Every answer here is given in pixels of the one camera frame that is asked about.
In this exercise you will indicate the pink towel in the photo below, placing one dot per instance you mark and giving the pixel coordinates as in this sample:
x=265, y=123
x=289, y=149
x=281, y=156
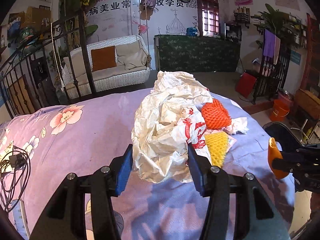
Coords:
x=277, y=42

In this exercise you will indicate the purple floral bed sheet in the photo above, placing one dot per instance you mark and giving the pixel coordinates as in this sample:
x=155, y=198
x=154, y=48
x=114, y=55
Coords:
x=102, y=131

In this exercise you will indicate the orange plastic bucket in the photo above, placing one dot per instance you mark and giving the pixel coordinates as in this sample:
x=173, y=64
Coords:
x=279, y=111

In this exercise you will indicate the white crumpled tissue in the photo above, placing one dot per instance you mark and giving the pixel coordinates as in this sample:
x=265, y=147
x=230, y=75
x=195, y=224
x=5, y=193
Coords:
x=238, y=125

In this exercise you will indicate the pink snack packet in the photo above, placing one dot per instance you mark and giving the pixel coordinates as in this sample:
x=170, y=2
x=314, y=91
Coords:
x=231, y=141

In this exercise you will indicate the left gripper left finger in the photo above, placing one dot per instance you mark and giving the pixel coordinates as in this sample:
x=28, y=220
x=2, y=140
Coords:
x=107, y=182

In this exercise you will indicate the potted green plant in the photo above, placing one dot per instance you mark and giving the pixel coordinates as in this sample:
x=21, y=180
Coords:
x=285, y=26

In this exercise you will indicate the orange foam fruit net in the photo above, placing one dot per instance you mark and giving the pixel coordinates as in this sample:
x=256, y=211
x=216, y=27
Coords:
x=215, y=115

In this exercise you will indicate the purple towel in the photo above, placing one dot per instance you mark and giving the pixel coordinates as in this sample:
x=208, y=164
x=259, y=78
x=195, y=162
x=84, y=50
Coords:
x=269, y=44

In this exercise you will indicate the yellow foam fruit net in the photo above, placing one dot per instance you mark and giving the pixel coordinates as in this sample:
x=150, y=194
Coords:
x=217, y=144

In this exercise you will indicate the black metal railing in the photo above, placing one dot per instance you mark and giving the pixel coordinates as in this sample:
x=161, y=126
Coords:
x=49, y=67

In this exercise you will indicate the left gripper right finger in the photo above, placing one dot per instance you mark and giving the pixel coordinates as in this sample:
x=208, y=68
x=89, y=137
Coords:
x=216, y=184

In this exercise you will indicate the black trash bin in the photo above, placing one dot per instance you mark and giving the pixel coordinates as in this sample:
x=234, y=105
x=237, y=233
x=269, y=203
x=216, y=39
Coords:
x=283, y=135

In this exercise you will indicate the green patterned mattress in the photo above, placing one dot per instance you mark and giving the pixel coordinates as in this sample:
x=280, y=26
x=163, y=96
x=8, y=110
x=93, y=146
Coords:
x=196, y=54

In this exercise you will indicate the red phone booth cabinet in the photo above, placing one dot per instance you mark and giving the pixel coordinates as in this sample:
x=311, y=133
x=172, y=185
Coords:
x=208, y=17

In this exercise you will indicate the white paper bag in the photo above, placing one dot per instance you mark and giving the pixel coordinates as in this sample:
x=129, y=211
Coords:
x=166, y=122

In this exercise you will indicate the white wicker swing sofa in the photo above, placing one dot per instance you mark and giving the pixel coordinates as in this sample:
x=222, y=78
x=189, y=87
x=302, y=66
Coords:
x=133, y=67

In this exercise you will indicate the black metal rack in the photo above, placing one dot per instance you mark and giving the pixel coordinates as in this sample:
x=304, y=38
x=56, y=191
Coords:
x=271, y=78

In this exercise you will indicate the orange brown cushion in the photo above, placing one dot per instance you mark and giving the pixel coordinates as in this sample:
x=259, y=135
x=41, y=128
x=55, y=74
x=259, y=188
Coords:
x=103, y=58

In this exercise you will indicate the red bag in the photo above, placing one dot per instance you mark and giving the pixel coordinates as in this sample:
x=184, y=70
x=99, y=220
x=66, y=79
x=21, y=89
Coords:
x=245, y=84

